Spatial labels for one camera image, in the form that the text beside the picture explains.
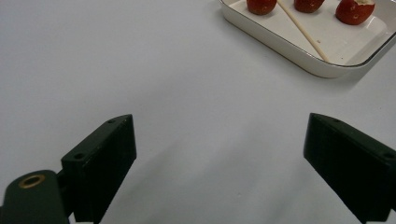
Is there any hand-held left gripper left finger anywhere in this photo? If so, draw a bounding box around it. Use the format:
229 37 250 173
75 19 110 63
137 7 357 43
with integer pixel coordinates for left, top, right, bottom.
60 114 137 224

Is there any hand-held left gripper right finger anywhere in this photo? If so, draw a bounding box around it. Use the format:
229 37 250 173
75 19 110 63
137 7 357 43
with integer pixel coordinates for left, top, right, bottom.
303 112 396 224

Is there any red hawthorn berry with pale cut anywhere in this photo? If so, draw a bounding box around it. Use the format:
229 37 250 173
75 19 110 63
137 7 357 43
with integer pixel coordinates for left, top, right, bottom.
334 0 376 26

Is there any white rectangular tray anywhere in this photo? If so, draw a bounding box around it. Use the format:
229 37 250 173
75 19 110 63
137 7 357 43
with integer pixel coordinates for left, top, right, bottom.
218 0 396 78

